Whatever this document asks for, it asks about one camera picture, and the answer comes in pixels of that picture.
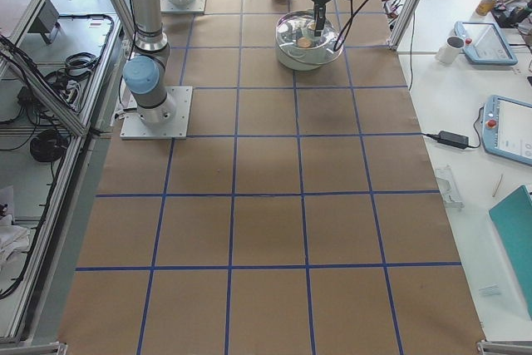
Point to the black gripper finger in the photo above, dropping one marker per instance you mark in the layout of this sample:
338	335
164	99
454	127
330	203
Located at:
321	16
316	14

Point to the brown egg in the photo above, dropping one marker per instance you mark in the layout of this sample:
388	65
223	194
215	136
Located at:
304	42

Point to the pale green electric pot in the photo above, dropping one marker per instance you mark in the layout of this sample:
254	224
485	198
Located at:
309	49

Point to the white mug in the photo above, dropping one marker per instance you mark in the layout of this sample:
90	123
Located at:
449	51

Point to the yellow drink can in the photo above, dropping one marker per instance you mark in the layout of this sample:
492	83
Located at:
485	6

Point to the upper blue teach pendant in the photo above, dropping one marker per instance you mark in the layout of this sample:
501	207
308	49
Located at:
485	44

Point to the blue teach pendant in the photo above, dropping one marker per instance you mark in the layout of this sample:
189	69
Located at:
506	128
485	44

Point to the black power adapter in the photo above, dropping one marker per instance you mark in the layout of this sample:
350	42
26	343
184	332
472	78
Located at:
453	139

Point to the brown paper table mat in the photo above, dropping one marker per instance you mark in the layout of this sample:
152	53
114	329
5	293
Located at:
301	215

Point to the clear plastic holder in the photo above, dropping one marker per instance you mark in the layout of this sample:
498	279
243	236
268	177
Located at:
448	188

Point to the lower blue teach pendant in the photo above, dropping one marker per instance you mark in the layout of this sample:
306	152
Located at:
506	128

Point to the teal folder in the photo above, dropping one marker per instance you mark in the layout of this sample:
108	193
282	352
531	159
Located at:
511	220

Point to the white crumpled cloth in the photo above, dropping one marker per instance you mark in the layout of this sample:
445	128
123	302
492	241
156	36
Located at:
15	239

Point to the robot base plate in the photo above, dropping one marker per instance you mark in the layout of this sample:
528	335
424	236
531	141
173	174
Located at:
169	120

